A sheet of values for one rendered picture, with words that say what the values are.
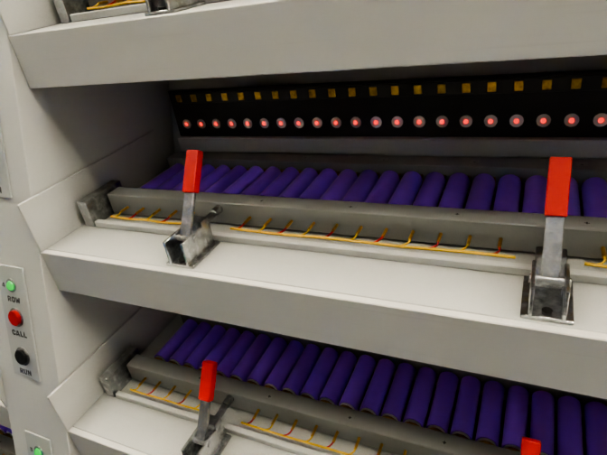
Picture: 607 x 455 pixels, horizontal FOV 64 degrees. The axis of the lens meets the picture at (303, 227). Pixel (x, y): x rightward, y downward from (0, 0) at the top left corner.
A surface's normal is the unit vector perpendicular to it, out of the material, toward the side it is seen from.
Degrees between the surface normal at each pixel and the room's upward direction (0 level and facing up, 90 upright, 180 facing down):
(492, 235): 108
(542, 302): 18
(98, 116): 90
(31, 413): 90
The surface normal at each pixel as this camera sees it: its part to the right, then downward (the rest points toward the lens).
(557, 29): -0.40, 0.50
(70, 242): -0.15, -0.86
